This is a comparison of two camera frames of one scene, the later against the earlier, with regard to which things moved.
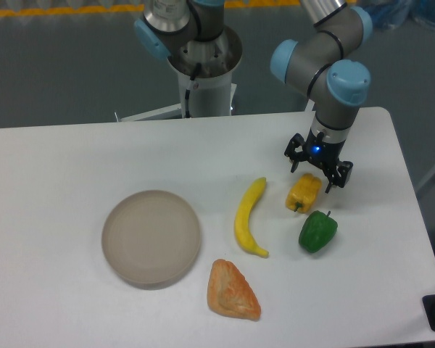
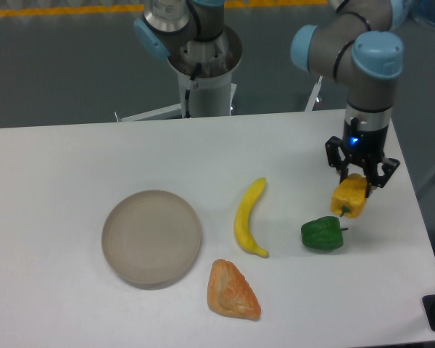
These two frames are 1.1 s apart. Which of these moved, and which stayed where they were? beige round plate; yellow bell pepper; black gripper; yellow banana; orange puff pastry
Moved: yellow bell pepper; black gripper
Stayed: beige round plate; yellow banana; orange puff pastry
